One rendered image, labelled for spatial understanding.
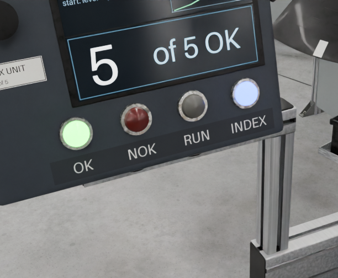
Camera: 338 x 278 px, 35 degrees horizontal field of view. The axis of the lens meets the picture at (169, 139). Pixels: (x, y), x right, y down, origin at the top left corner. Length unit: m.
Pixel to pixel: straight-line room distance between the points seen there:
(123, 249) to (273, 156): 1.47
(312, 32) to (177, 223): 1.21
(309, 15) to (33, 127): 0.76
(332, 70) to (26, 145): 2.33
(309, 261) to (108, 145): 0.37
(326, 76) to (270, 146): 2.15
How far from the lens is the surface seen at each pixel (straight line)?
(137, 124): 0.44
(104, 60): 0.43
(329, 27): 1.08
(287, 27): 1.10
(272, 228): 0.66
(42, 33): 0.42
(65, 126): 0.43
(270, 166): 0.61
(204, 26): 0.45
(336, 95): 2.69
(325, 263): 0.75
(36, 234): 2.18
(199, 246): 2.01
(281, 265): 0.72
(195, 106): 0.45
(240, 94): 0.47
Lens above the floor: 1.32
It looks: 30 degrees down
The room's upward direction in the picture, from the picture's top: 4 degrees counter-clockwise
